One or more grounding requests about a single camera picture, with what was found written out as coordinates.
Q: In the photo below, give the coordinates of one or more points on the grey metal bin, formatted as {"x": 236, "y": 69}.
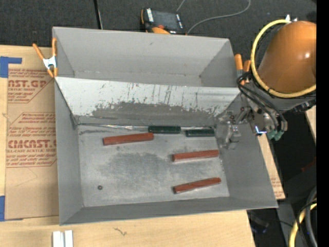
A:
{"x": 144, "y": 168}

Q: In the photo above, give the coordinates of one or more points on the dark green flat block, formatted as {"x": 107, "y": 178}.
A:
{"x": 200, "y": 133}
{"x": 164, "y": 129}

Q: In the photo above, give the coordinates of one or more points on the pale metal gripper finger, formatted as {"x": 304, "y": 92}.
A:
{"x": 236, "y": 130}
{"x": 226, "y": 138}

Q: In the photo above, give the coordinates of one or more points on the red-brown flat block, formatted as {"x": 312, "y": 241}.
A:
{"x": 195, "y": 155}
{"x": 128, "y": 139}
{"x": 196, "y": 185}

